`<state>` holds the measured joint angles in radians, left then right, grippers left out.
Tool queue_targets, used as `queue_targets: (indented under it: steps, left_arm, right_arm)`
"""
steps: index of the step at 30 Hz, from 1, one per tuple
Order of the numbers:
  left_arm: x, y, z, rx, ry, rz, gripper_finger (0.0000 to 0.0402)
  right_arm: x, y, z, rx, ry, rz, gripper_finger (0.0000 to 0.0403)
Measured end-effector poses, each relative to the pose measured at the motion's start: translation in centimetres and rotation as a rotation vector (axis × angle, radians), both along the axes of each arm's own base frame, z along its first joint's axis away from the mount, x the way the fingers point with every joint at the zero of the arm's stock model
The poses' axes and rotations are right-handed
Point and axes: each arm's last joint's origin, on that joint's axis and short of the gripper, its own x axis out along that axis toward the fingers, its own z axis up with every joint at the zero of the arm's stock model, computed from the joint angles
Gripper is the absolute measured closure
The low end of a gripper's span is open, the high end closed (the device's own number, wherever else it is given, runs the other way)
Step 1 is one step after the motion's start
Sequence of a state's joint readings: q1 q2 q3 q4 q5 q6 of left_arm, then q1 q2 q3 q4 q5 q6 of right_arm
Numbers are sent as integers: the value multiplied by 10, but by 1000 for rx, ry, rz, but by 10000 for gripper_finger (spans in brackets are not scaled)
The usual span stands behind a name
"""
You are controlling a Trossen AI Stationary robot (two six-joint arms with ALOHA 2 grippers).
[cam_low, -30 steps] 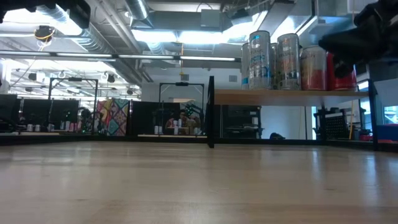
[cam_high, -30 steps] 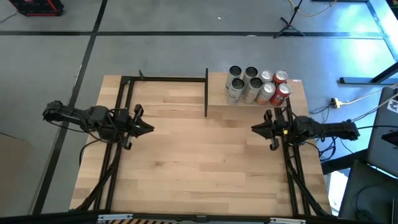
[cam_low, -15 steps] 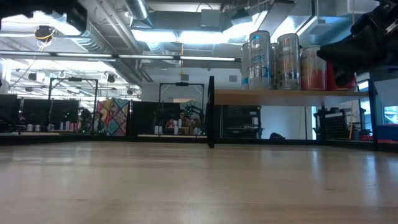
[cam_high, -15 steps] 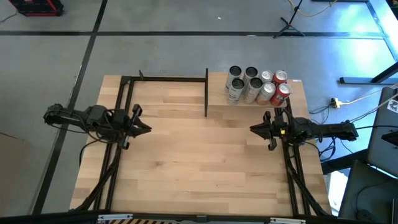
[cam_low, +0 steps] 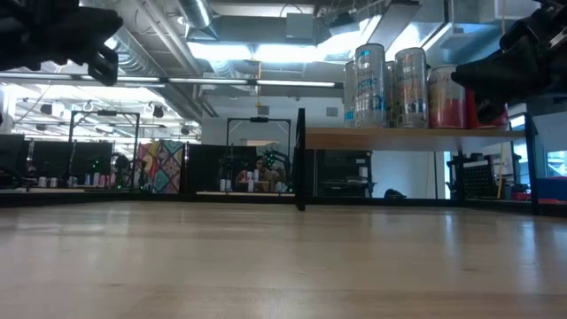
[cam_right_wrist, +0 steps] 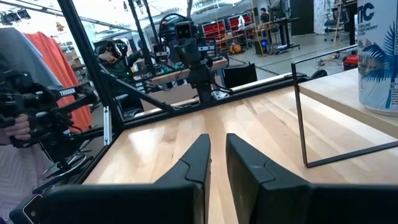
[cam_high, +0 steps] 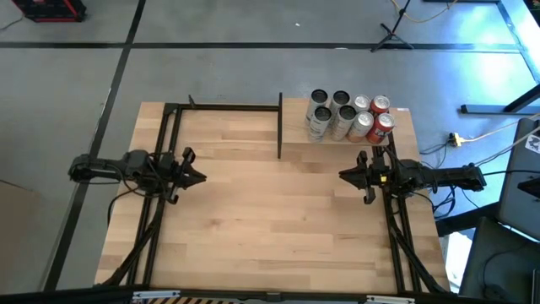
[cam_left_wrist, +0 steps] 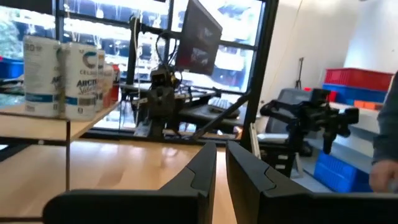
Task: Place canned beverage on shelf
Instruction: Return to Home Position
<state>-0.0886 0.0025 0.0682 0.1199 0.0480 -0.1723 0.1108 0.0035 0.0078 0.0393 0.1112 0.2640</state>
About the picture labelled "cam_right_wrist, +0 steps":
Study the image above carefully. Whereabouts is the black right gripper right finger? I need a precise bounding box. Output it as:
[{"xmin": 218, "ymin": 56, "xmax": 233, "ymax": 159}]
[{"xmin": 226, "ymin": 133, "xmax": 398, "ymax": 224}]

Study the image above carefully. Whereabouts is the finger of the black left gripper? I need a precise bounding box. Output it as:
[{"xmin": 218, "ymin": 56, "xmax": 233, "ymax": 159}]
[
  {"xmin": 201, "ymin": 65, "xmax": 215, "ymax": 90},
  {"xmin": 188, "ymin": 65, "xmax": 203, "ymax": 90}
]

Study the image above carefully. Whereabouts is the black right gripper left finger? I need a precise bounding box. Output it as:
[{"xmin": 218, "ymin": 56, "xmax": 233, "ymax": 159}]
[{"xmin": 40, "ymin": 133, "xmax": 212, "ymax": 224}]

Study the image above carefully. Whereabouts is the white blue tall beverage can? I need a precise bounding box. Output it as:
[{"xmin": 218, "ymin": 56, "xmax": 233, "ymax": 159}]
[{"xmin": 356, "ymin": 0, "xmax": 398, "ymax": 118}]

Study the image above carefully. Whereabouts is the wooden background table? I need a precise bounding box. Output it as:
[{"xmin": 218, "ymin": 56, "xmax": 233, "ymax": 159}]
[{"xmin": 150, "ymin": 57, "xmax": 229, "ymax": 86}]

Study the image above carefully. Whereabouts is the black monitor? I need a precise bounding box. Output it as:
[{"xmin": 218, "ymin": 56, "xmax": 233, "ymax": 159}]
[{"xmin": 222, "ymin": 62, "xmax": 258, "ymax": 90}]

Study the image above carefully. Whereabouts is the red bin rack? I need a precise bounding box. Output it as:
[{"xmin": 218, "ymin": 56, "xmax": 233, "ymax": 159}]
[{"xmin": 201, "ymin": 14, "xmax": 252, "ymax": 40}]

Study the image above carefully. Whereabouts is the person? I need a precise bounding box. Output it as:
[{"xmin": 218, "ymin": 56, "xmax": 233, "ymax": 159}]
[
  {"xmin": 95, "ymin": 39, "xmax": 149, "ymax": 94},
  {"xmin": 0, "ymin": 26, "xmax": 65, "ymax": 224}
]

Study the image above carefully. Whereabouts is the black stool base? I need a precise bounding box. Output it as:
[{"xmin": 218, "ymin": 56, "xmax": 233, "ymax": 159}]
[{"xmin": 32, "ymin": 149, "xmax": 94, "ymax": 194}]

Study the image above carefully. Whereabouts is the orange garment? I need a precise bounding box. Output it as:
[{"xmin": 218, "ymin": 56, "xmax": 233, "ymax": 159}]
[{"xmin": 24, "ymin": 30, "xmax": 93, "ymax": 134}]

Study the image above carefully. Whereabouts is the black red crate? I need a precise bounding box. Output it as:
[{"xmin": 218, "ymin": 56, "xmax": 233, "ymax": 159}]
[{"xmin": 341, "ymin": 52, "xmax": 358, "ymax": 71}]

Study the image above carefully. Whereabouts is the person's hand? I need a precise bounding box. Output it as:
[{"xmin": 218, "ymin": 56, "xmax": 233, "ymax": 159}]
[{"xmin": 0, "ymin": 113, "xmax": 32, "ymax": 146}]

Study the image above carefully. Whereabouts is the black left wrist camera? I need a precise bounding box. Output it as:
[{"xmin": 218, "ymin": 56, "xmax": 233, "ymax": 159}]
[{"xmin": 173, "ymin": 21, "xmax": 194, "ymax": 40}]

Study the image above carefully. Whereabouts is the silver frame bracket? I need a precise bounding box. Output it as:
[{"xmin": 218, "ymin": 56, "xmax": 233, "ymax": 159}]
[{"xmin": 103, "ymin": 105, "xmax": 113, "ymax": 146}]

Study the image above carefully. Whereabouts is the black metal table frame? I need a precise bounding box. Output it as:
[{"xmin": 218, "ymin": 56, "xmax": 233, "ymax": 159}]
[{"xmin": 0, "ymin": 0, "xmax": 358, "ymax": 194}]

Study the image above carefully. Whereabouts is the wooden shelf with black frame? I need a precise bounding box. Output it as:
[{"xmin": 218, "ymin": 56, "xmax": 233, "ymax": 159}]
[{"xmin": 290, "ymin": 43, "xmax": 398, "ymax": 169}]

